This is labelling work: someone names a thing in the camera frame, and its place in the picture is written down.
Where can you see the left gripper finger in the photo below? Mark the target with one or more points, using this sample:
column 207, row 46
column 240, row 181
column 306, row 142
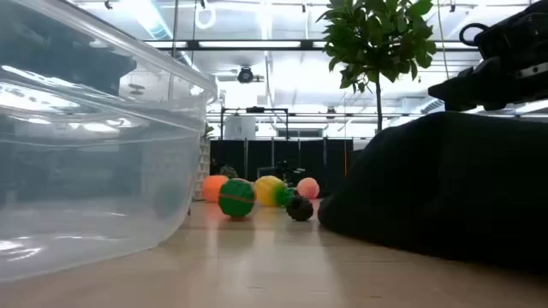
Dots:
column 94, row 70

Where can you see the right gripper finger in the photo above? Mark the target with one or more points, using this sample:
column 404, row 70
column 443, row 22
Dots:
column 479, row 92

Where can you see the clear plastic tupperware container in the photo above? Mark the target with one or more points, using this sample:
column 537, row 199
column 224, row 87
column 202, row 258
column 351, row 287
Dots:
column 85, row 192

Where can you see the orange toy fruit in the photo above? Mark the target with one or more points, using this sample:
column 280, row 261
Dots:
column 213, row 188

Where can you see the pink toy peach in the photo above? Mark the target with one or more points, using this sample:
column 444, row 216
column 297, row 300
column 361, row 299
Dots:
column 309, row 187

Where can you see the yellow toy lemon green leaf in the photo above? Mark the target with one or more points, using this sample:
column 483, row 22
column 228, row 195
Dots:
column 267, row 190

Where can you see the dark toy blackberry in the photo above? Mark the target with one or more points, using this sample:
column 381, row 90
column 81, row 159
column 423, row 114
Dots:
column 299, row 208

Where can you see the black cloth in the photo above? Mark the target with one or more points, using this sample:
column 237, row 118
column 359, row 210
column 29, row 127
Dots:
column 449, row 192

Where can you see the green potted tree black pot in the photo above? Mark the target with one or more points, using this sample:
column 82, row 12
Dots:
column 377, row 34

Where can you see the succulent in white patterned pot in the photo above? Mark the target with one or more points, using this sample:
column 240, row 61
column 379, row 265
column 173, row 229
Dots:
column 202, row 171

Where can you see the white cabinet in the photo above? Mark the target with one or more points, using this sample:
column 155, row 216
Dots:
column 240, row 127

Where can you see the small background plant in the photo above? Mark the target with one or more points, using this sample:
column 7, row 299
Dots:
column 228, row 171

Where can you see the black ceiling dome camera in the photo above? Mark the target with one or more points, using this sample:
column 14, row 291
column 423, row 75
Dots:
column 245, row 75

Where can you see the black background gantry frame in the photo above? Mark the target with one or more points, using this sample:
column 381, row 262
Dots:
column 254, row 109

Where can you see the black partition wall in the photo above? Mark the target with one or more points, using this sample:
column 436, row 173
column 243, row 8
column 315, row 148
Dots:
column 257, row 156

